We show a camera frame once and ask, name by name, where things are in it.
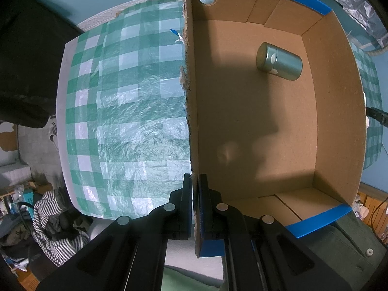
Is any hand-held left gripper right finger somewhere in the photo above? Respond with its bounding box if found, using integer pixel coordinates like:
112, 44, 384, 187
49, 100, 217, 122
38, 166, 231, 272
198, 173, 353, 291

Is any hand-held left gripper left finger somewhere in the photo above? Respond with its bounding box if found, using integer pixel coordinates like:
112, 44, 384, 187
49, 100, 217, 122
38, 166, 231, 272
36, 173, 194, 291

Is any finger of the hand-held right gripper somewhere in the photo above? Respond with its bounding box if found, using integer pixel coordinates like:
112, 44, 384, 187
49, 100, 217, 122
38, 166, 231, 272
365, 106, 388, 128

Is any cardboard box with blue rim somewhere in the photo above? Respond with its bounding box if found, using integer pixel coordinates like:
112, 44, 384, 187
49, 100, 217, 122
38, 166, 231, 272
181, 0, 369, 258

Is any green metal tin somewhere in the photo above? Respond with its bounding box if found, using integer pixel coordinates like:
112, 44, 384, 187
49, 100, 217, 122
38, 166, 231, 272
256, 42, 303, 81

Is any green checked tablecloth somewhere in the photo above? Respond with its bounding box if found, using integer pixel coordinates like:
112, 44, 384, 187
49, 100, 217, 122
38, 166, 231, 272
57, 0, 382, 220

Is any silver foil bag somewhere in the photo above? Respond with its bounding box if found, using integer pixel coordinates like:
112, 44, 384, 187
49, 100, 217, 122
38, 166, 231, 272
305, 0, 388, 49

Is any striped cloth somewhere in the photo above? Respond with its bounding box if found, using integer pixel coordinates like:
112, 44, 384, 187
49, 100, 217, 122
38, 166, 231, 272
33, 188, 90, 267

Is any dark furniture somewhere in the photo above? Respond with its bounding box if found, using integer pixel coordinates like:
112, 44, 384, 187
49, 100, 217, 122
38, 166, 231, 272
0, 0, 87, 128

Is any black cable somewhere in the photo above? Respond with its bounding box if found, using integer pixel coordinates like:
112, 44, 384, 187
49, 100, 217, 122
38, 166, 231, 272
371, 195, 388, 238

